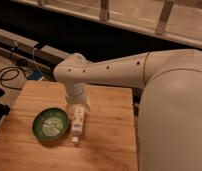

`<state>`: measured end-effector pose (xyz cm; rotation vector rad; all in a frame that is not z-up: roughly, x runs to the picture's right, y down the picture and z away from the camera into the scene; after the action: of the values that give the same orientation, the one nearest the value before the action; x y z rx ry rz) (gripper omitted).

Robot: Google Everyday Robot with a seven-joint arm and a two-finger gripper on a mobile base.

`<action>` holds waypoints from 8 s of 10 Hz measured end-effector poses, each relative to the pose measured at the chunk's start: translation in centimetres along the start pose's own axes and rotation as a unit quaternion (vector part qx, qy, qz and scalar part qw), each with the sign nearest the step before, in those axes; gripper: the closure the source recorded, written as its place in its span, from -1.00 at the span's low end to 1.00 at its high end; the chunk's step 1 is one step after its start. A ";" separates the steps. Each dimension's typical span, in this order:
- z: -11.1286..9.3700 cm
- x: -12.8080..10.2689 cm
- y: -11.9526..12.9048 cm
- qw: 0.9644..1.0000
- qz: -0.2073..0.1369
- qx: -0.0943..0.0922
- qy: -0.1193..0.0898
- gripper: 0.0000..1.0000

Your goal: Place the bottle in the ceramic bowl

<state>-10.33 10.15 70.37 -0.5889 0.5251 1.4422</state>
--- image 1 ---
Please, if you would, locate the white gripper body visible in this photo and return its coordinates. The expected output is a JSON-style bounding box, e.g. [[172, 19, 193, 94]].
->
[[65, 83, 87, 104]]

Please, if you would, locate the white plastic bottle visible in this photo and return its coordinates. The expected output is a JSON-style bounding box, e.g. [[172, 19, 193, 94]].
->
[[71, 105, 85, 144]]

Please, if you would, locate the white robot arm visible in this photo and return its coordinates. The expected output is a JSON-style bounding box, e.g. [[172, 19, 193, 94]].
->
[[53, 49, 202, 171]]

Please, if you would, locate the green ceramic bowl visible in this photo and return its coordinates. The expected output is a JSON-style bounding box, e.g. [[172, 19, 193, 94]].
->
[[32, 107, 69, 141]]

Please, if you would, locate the black cable on floor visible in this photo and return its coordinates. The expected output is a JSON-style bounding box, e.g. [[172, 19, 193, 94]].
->
[[0, 65, 33, 90]]

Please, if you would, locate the wooden rail frame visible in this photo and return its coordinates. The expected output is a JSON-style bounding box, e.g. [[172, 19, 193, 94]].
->
[[12, 0, 202, 49]]

